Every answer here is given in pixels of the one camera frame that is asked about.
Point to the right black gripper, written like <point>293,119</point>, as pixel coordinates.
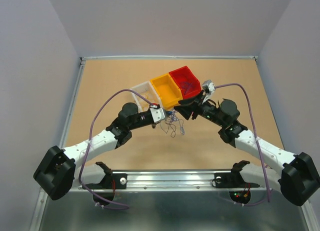
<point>186,110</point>

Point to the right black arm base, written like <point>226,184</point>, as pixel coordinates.
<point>230,180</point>

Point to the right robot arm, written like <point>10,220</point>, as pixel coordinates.
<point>293,175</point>

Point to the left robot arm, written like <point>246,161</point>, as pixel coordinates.
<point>56,173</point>

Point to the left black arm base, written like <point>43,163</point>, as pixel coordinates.
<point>110,181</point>

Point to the red plastic bin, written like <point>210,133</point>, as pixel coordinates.
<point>187,82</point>

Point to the yellow plastic bin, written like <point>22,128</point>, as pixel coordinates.
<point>168,91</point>

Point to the white plastic bin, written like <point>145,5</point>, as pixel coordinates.
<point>147,91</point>

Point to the metal front plate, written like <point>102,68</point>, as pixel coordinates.
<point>173,211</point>

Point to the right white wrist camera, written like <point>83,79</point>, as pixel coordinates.
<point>208,88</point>

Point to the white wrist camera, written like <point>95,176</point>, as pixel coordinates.
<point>158,113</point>
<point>208,88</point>

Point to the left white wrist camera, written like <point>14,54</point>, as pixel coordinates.
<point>158,113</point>

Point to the aluminium left rail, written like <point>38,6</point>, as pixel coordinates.
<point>69,114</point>

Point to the aluminium rail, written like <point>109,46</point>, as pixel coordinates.
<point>170,57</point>
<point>69,114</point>
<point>168,180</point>

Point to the aluminium front rail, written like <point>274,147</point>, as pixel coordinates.
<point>168,180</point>

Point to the aluminium back rail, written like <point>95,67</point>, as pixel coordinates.
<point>170,57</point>

